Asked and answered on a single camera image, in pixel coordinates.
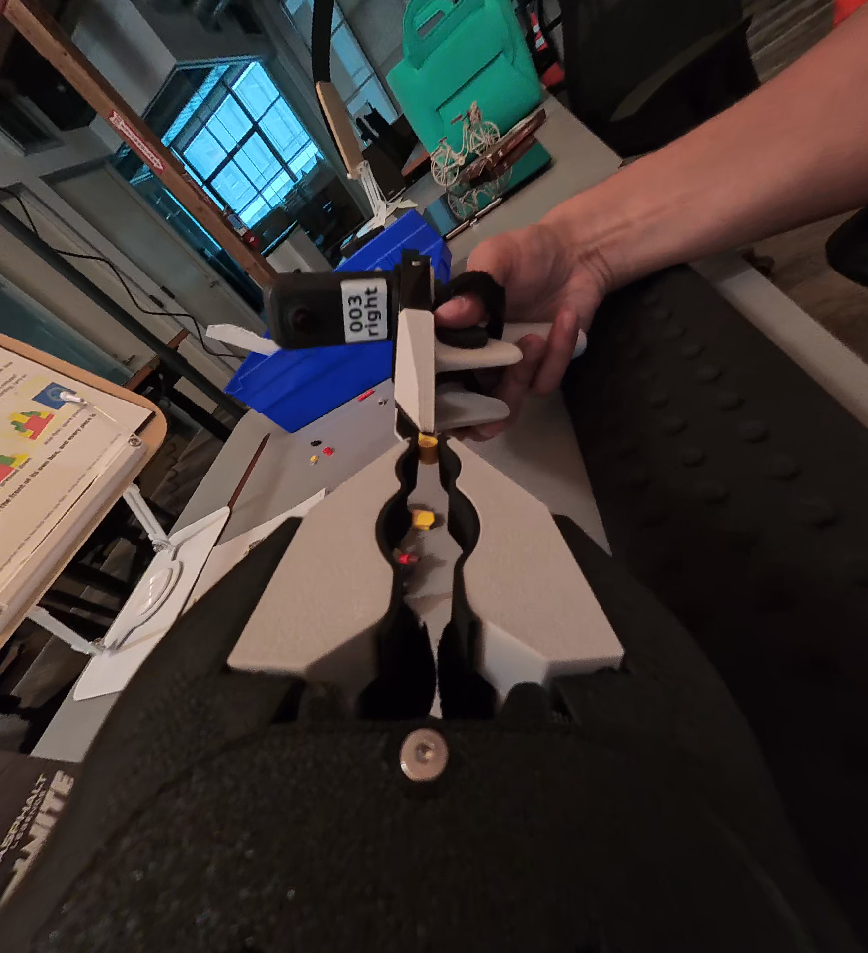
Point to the scattered red lego pins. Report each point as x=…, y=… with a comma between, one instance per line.
x=405, y=558

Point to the brown wooden tray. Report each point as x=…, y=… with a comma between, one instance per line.
x=515, y=141

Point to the black foam mat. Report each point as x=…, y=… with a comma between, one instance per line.
x=739, y=484

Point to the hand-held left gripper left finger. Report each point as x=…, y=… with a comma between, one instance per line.
x=314, y=588

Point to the yellow lego connector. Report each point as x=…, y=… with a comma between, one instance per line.
x=428, y=447
x=422, y=518

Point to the red label sign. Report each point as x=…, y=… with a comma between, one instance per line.
x=136, y=141

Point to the paned window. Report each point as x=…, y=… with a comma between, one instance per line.
x=247, y=141

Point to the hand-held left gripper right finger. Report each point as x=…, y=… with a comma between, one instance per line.
x=538, y=588

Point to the white paper strip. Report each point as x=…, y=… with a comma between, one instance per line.
x=244, y=340

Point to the brown wooden strip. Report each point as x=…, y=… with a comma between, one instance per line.
x=249, y=476

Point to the wooden support post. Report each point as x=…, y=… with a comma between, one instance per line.
x=203, y=216

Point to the person's right hand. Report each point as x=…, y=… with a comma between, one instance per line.
x=553, y=283

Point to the black mesh office chair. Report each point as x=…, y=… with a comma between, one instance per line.
x=649, y=74

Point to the green felt tote bag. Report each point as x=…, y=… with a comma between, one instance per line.
x=463, y=67

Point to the stacked blue plastic bins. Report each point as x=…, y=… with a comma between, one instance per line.
x=307, y=387

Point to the person's right forearm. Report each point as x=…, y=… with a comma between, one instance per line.
x=739, y=171

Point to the wooden instruction board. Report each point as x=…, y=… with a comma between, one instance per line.
x=32, y=461

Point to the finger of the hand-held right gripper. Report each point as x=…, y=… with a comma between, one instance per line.
x=413, y=365

